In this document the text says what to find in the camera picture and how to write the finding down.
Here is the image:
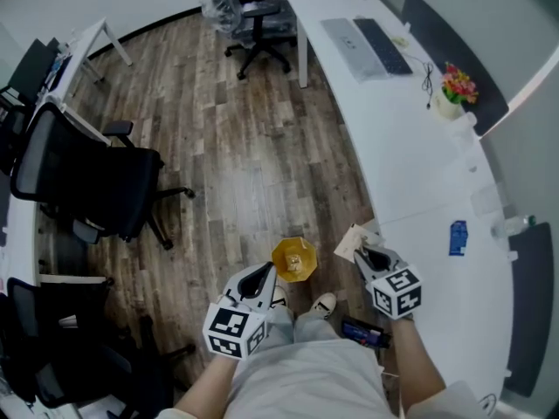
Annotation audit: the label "person's right white shoe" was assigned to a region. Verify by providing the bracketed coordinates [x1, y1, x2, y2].
[310, 292, 337, 320]

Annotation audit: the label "black device with blue label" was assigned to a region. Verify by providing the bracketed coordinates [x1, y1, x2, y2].
[340, 315, 392, 349]

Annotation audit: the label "white desk leg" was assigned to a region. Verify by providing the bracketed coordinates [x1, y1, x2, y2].
[296, 26, 310, 89]

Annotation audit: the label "black keyboard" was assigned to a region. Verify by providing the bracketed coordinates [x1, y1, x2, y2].
[352, 17, 414, 77]

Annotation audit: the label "silver laptop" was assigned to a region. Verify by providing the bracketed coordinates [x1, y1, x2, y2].
[321, 17, 391, 83]

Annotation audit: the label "blue packet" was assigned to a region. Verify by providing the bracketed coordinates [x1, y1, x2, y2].
[448, 219, 469, 258]

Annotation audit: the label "plastic-wrapped office chair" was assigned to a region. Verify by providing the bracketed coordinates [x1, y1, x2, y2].
[198, 0, 263, 34]

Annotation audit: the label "clear plastic container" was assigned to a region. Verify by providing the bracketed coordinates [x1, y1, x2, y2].
[471, 185, 507, 217]

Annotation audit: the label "potted colourful flowers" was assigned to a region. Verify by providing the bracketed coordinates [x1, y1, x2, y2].
[430, 61, 480, 121]

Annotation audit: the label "vertical light strip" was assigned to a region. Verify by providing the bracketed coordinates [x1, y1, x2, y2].
[478, 52, 559, 137]

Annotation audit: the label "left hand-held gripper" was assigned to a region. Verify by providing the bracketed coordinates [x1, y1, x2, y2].
[202, 262, 280, 361]

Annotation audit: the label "person's white shirt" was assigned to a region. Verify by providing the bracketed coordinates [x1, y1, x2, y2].
[156, 338, 481, 419]

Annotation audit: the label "small white office desk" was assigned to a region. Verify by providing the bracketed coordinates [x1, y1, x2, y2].
[65, 15, 135, 86]

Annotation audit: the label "beige packet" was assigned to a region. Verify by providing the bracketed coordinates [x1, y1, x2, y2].
[334, 223, 382, 264]

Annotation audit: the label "person's right forearm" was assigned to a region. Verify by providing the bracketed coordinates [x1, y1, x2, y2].
[388, 316, 446, 409]

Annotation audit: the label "black mesh office chair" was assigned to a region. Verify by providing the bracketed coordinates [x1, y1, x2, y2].
[10, 101, 197, 252]

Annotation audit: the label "dark grey desk divider panel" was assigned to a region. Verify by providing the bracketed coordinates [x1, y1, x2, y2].
[8, 37, 60, 106]
[400, 0, 510, 138]
[506, 221, 556, 399]

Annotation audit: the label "person's left forearm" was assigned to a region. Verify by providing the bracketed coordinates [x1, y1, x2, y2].
[174, 355, 239, 414]

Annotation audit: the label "clear plastic water bottle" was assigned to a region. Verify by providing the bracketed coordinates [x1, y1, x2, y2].
[491, 214, 536, 239]

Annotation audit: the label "yellow bin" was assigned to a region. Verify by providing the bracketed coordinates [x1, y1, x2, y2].
[271, 236, 318, 284]

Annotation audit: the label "thin black cable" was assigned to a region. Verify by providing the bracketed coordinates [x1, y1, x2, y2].
[421, 61, 436, 111]

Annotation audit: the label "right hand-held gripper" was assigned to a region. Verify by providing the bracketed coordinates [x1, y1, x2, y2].
[352, 246, 424, 321]

